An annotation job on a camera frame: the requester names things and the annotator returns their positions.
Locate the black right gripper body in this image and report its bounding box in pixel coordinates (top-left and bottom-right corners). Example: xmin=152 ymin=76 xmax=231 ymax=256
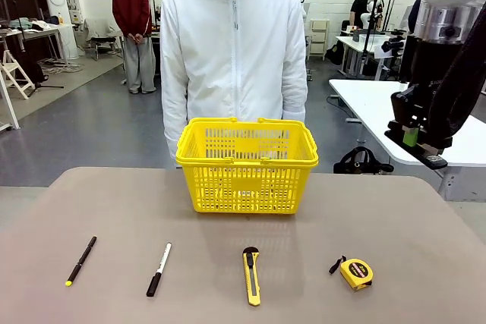
xmin=400 ymin=36 xmax=459 ymax=88

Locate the yellow utility knife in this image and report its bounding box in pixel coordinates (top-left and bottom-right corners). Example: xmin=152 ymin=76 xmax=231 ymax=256
xmin=241 ymin=247 xmax=262 ymax=307

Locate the black highlighter pen yellow tip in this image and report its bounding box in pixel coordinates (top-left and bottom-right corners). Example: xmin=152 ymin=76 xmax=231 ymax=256
xmin=65 ymin=235 xmax=98 ymax=288

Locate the yellow plastic shopping basket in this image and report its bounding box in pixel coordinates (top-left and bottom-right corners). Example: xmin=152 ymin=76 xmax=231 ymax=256
xmin=175 ymin=117 xmax=319 ymax=215

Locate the person in white hoodie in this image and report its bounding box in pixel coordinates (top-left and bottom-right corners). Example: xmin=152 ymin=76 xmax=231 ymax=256
xmin=159 ymin=0 xmax=309 ymax=168

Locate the white side table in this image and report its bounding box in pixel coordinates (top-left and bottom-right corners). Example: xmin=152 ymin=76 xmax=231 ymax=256
xmin=328 ymin=79 xmax=486 ymax=168

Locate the black bag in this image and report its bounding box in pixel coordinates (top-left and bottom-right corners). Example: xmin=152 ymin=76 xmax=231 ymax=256
xmin=333 ymin=146 xmax=396 ymax=175

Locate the black tripod stand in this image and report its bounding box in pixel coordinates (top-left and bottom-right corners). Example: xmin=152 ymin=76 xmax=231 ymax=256
xmin=360 ymin=0 xmax=385 ymax=69

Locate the white background desk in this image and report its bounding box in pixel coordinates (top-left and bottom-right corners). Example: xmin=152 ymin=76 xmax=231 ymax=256
xmin=334 ymin=33 xmax=403 ymax=79

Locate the seated bystander in black shirt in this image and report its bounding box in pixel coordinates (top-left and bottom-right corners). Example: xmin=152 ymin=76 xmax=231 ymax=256
xmin=349 ymin=0 xmax=382 ymax=29

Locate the white drawer cabinet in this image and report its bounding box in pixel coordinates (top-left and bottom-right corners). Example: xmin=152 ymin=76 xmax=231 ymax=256
xmin=309 ymin=19 xmax=330 ymax=61

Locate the yellow tape measure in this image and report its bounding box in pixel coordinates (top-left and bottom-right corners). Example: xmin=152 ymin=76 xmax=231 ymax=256
xmin=328 ymin=255 xmax=374 ymax=291

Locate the black and white marker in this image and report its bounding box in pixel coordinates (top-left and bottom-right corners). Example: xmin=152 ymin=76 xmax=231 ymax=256
xmin=146 ymin=242 xmax=172 ymax=298

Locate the bystander in red jacket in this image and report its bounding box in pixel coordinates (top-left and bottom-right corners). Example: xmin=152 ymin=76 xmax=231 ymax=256
xmin=112 ymin=0 xmax=157 ymax=95

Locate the white tower air conditioner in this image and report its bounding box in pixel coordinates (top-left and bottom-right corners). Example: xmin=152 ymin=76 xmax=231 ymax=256
xmin=39 ymin=0 xmax=79 ymax=60

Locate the cluttered grey work table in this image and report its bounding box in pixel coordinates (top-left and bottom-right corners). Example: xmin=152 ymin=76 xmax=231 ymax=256
xmin=0 ymin=16 xmax=75 ymax=69

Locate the white wooden step ladder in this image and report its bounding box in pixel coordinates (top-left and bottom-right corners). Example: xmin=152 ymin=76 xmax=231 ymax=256
xmin=0 ymin=49 xmax=35 ymax=100

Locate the metal frame bench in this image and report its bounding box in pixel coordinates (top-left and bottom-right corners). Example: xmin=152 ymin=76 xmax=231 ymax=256
xmin=85 ymin=18 xmax=123 ymax=61

